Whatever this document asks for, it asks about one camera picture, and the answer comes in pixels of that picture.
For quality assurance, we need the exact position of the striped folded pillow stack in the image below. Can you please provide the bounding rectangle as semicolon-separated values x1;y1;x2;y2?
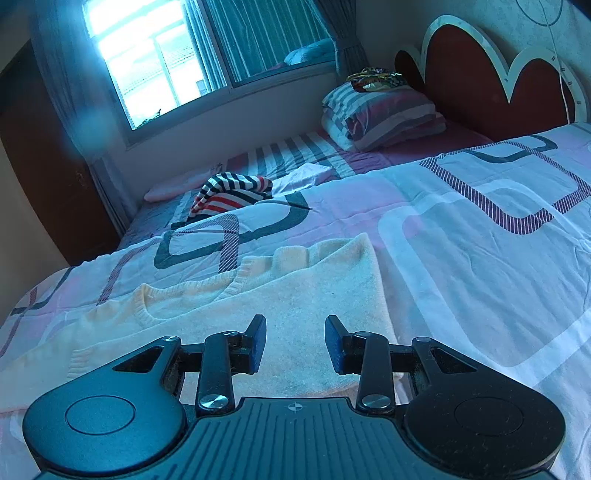
320;82;447;152

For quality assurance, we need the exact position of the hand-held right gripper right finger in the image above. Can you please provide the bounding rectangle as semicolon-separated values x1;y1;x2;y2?
324;315;479;419

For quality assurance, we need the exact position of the striped bed sheet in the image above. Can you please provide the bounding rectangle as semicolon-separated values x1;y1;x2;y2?
119;124;496;251

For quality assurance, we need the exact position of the striped navy red white garment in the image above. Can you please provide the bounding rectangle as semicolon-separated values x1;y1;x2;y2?
188;171;274;219

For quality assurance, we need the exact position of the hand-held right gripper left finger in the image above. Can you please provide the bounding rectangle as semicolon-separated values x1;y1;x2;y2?
113;314;267;419

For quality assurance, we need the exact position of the printed pink white blanket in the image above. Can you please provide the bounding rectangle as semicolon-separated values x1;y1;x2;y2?
0;122;591;480

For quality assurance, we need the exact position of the dark wooden wardrobe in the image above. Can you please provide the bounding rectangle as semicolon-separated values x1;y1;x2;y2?
0;41;122;267

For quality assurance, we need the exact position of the red heart-shaped headboard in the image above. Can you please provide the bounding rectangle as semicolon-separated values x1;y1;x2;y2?
394;14;589;142

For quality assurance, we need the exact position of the grey striped curtain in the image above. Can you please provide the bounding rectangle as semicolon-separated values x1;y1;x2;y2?
30;0;140;234
314;0;371;78

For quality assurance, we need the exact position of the window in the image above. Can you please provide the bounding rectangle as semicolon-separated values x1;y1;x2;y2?
84;0;339;133

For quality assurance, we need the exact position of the colourful shiny bag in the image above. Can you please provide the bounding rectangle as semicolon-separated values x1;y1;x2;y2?
346;67;410;93

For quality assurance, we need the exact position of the white towel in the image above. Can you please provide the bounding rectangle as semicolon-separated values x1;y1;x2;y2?
0;233;405;412

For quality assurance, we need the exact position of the small white cloth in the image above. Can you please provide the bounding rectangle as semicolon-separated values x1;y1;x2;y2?
271;163;336;195

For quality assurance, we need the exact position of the white charging cable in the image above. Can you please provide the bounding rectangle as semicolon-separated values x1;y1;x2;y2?
544;0;572;124

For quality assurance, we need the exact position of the blue folded bedding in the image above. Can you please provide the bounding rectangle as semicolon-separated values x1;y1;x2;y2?
283;38;336;66

